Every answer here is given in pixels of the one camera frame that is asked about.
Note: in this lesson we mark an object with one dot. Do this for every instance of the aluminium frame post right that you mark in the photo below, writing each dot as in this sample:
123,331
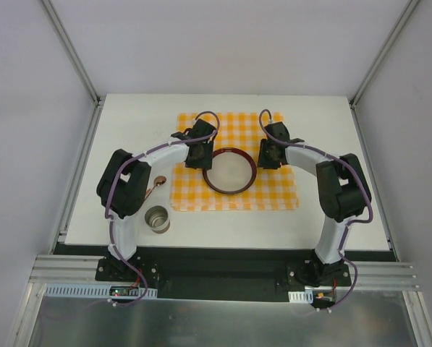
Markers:
385,49

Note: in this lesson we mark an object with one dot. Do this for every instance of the copper spoon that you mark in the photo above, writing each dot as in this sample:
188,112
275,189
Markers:
158,181

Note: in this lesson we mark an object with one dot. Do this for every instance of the red rimmed cream plate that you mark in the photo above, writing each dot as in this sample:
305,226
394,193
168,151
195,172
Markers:
233,171

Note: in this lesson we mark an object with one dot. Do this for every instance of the aluminium front rail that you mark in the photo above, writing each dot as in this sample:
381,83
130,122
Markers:
386,276

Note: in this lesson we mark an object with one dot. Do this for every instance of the aluminium right side rail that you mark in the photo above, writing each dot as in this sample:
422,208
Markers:
374,187

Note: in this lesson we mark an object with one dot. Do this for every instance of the white cable duct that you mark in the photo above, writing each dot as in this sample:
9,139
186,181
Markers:
99,292
300,297

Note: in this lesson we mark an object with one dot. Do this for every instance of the aluminium frame post left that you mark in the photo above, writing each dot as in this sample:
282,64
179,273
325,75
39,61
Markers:
69,49

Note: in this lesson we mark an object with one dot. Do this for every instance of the aluminium rail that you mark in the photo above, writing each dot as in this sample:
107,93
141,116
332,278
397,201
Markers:
76,178
374,187
386,276

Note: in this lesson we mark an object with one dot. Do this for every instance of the right white cable duct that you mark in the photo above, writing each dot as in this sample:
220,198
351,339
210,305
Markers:
300,297

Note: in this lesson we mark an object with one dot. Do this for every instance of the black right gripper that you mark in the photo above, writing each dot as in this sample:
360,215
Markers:
268,159

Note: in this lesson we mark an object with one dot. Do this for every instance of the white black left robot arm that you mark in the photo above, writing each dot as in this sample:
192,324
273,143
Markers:
123,185

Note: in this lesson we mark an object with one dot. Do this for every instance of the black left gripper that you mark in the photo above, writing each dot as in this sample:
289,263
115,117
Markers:
196,159

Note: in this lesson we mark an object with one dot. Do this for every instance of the aluminium left side rail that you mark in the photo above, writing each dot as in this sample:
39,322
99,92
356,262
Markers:
76,178

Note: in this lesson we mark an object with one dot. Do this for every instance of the yellow white checkered cloth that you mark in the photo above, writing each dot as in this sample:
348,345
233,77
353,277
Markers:
272,189

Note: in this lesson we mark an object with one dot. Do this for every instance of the left white cable duct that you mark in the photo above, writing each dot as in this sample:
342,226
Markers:
99,292

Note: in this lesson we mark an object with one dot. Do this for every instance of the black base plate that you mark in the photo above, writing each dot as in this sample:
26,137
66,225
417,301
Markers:
265,275

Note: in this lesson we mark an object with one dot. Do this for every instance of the aluminium frame post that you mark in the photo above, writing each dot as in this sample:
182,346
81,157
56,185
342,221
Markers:
69,49
385,49

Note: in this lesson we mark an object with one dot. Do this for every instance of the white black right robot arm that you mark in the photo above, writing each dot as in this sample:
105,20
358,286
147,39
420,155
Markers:
343,191

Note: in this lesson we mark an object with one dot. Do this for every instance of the metal cup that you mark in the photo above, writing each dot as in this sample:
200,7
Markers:
157,219

